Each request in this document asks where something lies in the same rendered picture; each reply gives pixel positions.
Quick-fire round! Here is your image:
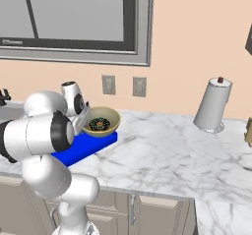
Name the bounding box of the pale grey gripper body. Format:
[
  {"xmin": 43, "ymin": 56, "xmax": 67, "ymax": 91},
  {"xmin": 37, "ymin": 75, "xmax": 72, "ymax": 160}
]
[{"xmin": 71, "ymin": 101, "xmax": 93, "ymax": 137}]

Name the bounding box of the silver cupboard handle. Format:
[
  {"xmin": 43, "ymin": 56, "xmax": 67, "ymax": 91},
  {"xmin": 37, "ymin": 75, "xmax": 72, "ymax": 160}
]
[
  {"xmin": 50, "ymin": 207, "xmax": 59, "ymax": 231},
  {"xmin": 129, "ymin": 194, "xmax": 138, "ymax": 227}
]

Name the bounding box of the black tap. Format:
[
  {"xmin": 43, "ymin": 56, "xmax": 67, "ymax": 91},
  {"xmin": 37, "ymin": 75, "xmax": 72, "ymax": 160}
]
[{"xmin": 0, "ymin": 88, "xmax": 12, "ymax": 108}]

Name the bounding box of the dark sprinkled donut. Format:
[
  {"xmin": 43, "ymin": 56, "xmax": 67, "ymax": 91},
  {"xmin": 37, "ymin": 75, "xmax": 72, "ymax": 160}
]
[{"xmin": 89, "ymin": 116, "xmax": 111, "ymax": 132}]

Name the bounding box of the white paper towel roll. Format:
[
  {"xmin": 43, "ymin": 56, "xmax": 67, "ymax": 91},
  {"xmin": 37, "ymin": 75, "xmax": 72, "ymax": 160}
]
[{"xmin": 192, "ymin": 78, "xmax": 234, "ymax": 133}]

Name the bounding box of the tan object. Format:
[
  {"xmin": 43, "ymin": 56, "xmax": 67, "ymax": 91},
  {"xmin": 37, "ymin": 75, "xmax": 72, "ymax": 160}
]
[{"xmin": 243, "ymin": 117, "xmax": 252, "ymax": 148}]

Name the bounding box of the tan bowl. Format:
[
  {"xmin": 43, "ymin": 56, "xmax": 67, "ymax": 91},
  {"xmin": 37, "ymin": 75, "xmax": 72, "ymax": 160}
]
[{"xmin": 82, "ymin": 106, "xmax": 122, "ymax": 139}]

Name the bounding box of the grey sink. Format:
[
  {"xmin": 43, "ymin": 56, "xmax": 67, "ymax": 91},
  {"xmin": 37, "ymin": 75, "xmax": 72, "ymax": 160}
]
[{"xmin": 0, "ymin": 100, "xmax": 28, "ymax": 123}]

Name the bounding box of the blue rectangular tray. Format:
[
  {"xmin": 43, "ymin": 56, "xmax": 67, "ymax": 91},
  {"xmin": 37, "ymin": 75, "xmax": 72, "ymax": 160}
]
[{"xmin": 50, "ymin": 130, "xmax": 118, "ymax": 168}]

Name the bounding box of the beige cupboard door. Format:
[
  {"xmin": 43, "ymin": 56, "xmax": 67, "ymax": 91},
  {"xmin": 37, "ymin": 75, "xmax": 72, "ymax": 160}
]
[
  {"xmin": 45, "ymin": 189, "xmax": 130, "ymax": 235},
  {"xmin": 0, "ymin": 175, "xmax": 50, "ymax": 235},
  {"xmin": 137, "ymin": 194, "xmax": 195, "ymax": 235}
]

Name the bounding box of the grey framed window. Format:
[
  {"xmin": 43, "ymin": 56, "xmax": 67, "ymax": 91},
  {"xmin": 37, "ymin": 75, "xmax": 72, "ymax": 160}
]
[{"xmin": 0, "ymin": 0, "xmax": 156, "ymax": 67}]

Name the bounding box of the grey wall outlet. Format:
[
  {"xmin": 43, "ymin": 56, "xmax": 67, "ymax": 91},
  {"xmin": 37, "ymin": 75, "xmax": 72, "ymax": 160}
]
[
  {"xmin": 101, "ymin": 74, "xmax": 117, "ymax": 96},
  {"xmin": 132, "ymin": 76, "xmax": 148, "ymax": 98}
]

